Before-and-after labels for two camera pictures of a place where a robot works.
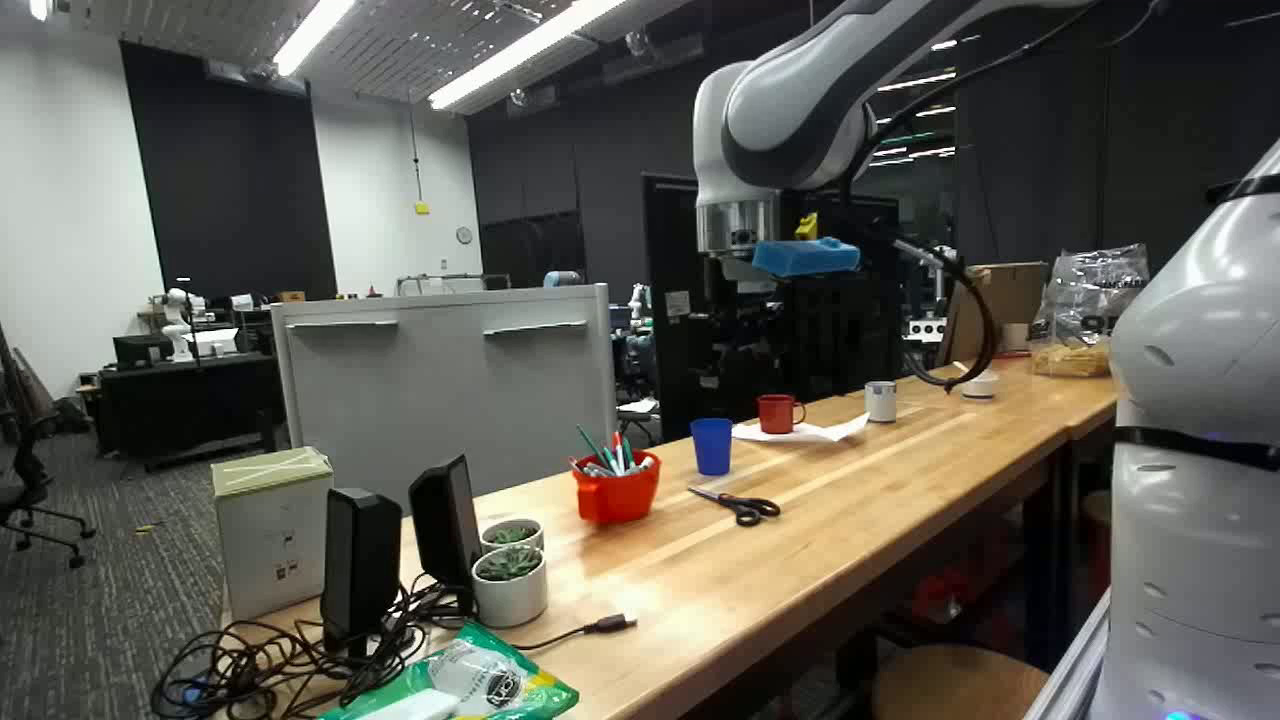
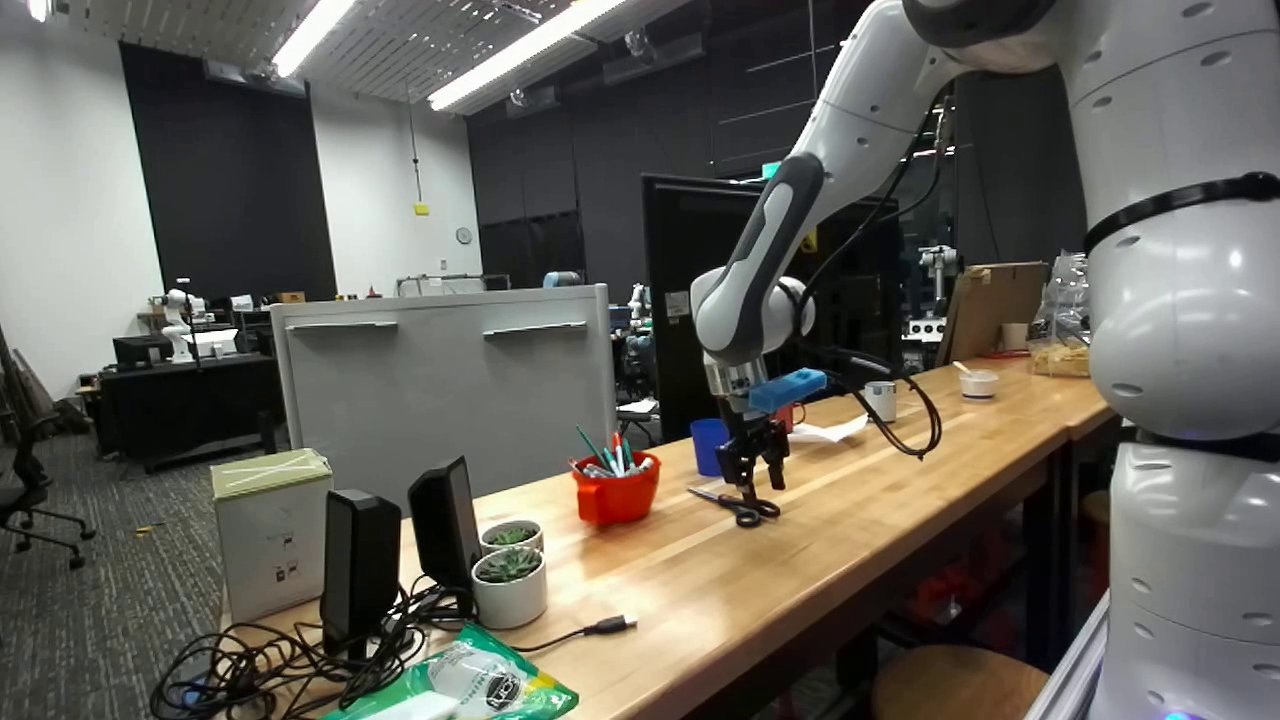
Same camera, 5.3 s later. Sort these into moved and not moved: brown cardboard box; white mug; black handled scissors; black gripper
Moved: black gripper
Not moved: brown cardboard box; white mug; black handled scissors
